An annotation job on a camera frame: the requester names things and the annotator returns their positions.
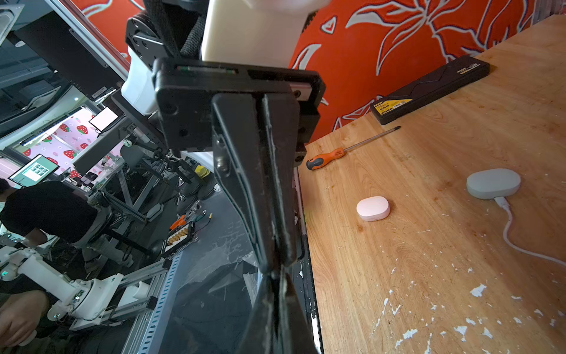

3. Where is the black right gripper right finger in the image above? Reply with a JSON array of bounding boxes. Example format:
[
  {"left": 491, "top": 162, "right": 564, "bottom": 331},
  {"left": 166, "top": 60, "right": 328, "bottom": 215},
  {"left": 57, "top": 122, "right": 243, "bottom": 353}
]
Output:
[{"left": 278, "top": 269, "right": 317, "bottom": 354}]

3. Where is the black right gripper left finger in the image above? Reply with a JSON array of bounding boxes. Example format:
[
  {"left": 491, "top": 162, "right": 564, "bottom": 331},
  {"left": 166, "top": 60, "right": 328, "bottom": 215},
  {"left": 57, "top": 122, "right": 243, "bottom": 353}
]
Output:
[{"left": 237, "top": 276, "right": 277, "bottom": 354}]

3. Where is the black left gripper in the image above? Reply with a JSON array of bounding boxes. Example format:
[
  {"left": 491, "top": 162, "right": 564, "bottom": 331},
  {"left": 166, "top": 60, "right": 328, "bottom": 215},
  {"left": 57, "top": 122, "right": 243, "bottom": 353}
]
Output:
[{"left": 152, "top": 58, "right": 326, "bottom": 272}]

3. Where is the mint green earbuds case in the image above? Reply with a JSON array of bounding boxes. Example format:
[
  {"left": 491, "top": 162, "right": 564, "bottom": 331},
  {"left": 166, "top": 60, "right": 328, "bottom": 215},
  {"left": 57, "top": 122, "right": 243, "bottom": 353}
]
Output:
[{"left": 467, "top": 168, "right": 522, "bottom": 200}]

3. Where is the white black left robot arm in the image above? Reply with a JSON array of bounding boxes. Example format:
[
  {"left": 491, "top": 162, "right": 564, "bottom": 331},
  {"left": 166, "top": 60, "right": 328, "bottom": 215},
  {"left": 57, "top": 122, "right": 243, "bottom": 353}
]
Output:
[{"left": 122, "top": 1, "right": 326, "bottom": 274}]

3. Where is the orange black screwdriver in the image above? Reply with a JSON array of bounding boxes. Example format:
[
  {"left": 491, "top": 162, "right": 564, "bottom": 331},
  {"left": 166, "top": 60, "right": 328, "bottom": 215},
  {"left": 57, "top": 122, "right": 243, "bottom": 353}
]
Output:
[{"left": 306, "top": 126, "right": 401, "bottom": 171}]

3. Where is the pink earbuds case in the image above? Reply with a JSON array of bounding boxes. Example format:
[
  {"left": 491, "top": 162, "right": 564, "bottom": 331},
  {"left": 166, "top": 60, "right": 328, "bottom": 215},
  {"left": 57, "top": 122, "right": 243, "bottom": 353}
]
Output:
[{"left": 356, "top": 196, "right": 391, "bottom": 221}]

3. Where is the black flat tool case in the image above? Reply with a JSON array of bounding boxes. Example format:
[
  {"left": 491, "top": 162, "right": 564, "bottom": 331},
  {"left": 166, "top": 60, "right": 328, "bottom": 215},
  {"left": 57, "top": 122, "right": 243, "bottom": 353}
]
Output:
[{"left": 371, "top": 56, "right": 491, "bottom": 125}]

